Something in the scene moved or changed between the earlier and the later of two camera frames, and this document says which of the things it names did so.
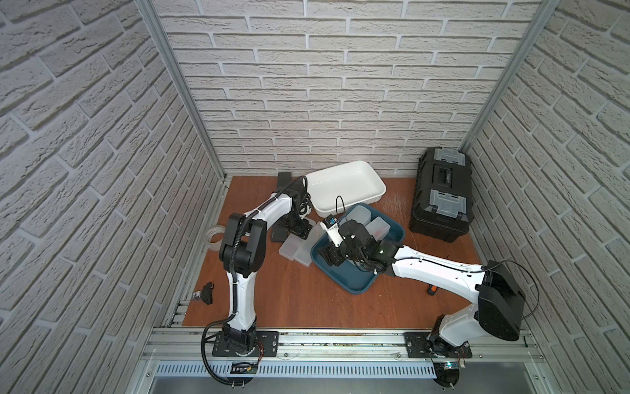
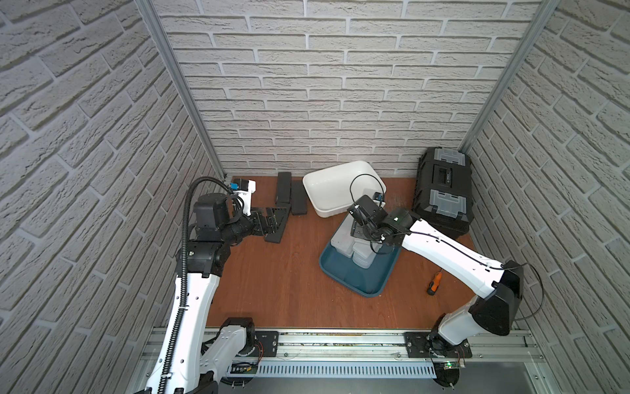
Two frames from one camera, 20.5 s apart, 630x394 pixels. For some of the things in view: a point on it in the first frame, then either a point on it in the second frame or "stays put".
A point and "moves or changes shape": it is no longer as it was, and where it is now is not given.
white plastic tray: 338,190 stays put
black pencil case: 284,178 stays put
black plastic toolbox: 443,206 stays put
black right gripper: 329,255 -> 355,231
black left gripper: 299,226 -> 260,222
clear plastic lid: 303,255 moves or changes shape
